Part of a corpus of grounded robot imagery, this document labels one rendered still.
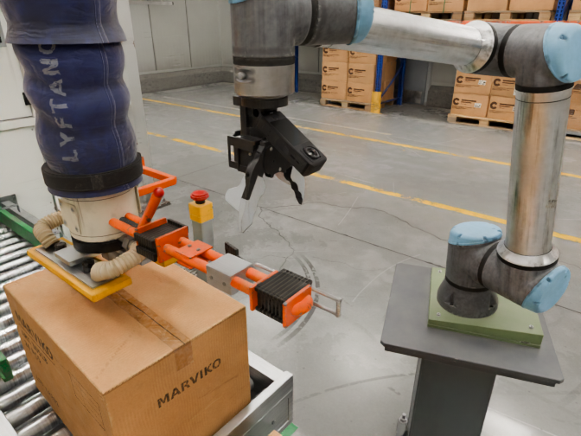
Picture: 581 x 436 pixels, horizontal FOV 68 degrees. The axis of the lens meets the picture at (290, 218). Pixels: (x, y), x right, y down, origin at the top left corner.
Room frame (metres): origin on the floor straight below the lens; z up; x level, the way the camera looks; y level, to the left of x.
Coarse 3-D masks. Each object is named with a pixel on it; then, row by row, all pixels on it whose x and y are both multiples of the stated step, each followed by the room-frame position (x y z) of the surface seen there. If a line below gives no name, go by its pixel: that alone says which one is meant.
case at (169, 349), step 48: (48, 288) 1.03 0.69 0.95; (144, 288) 1.03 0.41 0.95; (192, 288) 1.03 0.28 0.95; (48, 336) 0.83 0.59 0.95; (96, 336) 0.82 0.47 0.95; (144, 336) 0.82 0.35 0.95; (192, 336) 0.82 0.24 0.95; (240, 336) 0.93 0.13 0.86; (48, 384) 0.93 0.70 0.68; (96, 384) 0.67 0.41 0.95; (144, 384) 0.71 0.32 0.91; (192, 384) 0.80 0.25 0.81; (240, 384) 0.92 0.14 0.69; (96, 432) 0.72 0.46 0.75; (144, 432) 0.70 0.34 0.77; (192, 432) 0.79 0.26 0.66
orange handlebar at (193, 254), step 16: (160, 176) 1.27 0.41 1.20; (144, 192) 1.15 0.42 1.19; (112, 224) 0.93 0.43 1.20; (128, 224) 0.92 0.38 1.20; (192, 240) 0.84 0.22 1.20; (176, 256) 0.78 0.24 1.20; (192, 256) 0.76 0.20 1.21; (208, 256) 0.78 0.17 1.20; (256, 272) 0.70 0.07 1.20; (240, 288) 0.67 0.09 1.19; (304, 304) 0.61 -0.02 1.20
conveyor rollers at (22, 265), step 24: (0, 240) 2.11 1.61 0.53; (24, 240) 2.07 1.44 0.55; (0, 264) 1.87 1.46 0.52; (24, 264) 1.87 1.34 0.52; (0, 288) 1.63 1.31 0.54; (0, 312) 1.46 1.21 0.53; (0, 336) 1.31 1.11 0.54; (24, 360) 1.20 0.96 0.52; (0, 384) 1.07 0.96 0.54; (24, 384) 1.06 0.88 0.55; (0, 408) 0.98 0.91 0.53; (24, 408) 0.96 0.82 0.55; (24, 432) 0.88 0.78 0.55
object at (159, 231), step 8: (152, 224) 0.88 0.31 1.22; (160, 224) 0.90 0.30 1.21; (168, 224) 0.90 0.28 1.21; (176, 224) 0.89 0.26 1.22; (136, 232) 0.84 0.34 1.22; (144, 232) 0.86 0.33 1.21; (152, 232) 0.86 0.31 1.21; (160, 232) 0.86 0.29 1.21; (168, 232) 0.86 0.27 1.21; (176, 232) 0.84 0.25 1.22; (184, 232) 0.86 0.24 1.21; (144, 240) 0.82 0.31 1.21; (152, 240) 0.80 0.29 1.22; (160, 240) 0.81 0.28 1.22; (168, 240) 0.82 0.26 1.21; (176, 240) 0.84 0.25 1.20; (136, 248) 0.84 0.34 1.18; (144, 248) 0.83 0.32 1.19; (152, 248) 0.82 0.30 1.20; (160, 248) 0.81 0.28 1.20; (144, 256) 0.82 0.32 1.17; (152, 256) 0.80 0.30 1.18; (160, 256) 0.80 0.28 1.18; (168, 256) 0.82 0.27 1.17
